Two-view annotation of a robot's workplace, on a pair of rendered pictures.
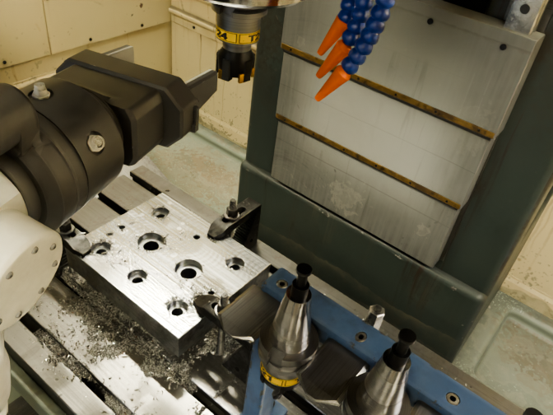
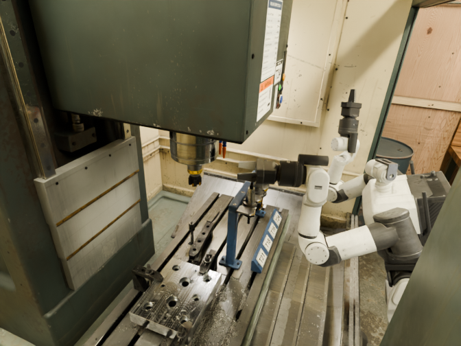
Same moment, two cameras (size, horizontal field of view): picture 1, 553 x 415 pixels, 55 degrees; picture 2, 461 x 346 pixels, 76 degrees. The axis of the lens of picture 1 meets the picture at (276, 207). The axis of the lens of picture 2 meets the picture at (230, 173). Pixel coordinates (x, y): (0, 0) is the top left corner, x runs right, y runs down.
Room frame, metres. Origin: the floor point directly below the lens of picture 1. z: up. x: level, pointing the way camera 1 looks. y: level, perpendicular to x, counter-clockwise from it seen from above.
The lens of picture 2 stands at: (0.69, 0.97, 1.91)
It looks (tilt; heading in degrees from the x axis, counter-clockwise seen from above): 28 degrees down; 256
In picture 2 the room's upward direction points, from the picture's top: 3 degrees clockwise
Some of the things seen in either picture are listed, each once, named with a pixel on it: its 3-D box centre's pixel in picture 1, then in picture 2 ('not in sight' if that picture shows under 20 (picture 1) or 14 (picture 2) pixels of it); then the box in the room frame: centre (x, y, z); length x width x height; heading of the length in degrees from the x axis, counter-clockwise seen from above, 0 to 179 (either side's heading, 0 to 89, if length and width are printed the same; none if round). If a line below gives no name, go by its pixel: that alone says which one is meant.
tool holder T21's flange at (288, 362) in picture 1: (287, 342); (250, 204); (0.35, -0.03, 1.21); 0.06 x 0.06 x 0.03
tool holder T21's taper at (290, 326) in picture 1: (294, 315); (250, 194); (0.35, -0.03, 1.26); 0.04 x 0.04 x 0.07
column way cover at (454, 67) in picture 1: (372, 121); (103, 209); (0.97, -0.17, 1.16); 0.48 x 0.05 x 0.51; 57
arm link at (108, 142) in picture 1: (89, 120); (274, 171); (0.34, 0.15, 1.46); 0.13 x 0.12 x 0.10; 74
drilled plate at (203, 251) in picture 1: (169, 264); (179, 295); (0.68, 0.18, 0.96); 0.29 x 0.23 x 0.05; 57
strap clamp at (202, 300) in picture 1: (225, 327); (208, 265); (0.55, 0.05, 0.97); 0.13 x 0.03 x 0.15; 57
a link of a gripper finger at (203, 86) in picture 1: (201, 94); (247, 164); (0.42, 0.08, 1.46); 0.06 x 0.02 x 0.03; 164
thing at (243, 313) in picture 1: (248, 315); (245, 211); (0.38, 0.01, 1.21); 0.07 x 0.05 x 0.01; 147
